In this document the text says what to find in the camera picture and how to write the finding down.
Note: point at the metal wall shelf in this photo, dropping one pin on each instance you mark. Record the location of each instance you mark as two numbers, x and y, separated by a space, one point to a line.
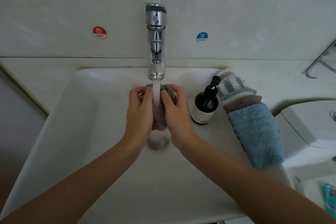
319 62

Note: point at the chrome flush button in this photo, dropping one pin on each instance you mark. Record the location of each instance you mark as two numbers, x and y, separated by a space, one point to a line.
333 115

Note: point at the white toilet lid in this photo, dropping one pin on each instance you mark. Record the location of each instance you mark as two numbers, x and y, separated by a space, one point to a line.
317 197

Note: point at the person's right forearm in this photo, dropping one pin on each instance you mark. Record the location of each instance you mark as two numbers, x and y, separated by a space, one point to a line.
257 187

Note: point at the blue stained cloth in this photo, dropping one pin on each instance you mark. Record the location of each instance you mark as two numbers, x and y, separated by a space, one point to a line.
257 134

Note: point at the chrome faucet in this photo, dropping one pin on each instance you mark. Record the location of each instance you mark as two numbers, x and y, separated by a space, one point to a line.
155 40

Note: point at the pink white striped cloth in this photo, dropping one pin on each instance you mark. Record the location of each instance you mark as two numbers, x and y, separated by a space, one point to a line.
227 74

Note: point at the white ceramic sink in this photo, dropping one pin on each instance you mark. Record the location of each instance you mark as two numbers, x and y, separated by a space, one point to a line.
168 184

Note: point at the person's left hand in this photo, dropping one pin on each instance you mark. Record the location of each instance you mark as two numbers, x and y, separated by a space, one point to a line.
139 119

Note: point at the teal tube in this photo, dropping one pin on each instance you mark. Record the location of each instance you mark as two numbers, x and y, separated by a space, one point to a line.
329 199

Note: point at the grey stained cloth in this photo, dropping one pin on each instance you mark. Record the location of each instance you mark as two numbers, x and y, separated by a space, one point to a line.
158 108

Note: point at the metal sink drain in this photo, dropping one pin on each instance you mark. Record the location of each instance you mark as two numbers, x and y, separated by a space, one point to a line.
158 140

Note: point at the white toilet tank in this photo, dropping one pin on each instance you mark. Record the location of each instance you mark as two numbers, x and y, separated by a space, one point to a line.
308 134

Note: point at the blue round sticker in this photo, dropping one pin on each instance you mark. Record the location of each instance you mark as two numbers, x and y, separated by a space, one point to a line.
202 37

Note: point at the person's left forearm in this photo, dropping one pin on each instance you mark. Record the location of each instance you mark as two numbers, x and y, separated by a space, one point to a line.
65 189

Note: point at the grey yellow striped cloth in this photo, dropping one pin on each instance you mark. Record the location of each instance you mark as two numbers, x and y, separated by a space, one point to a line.
234 87

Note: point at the person's right hand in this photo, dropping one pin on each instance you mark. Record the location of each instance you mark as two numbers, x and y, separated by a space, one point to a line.
176 119

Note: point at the red round sticker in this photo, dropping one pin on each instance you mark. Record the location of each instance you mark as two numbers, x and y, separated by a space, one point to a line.
99 32

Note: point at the black pump soap bottle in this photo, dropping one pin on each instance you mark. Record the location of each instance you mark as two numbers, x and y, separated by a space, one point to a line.
204 106

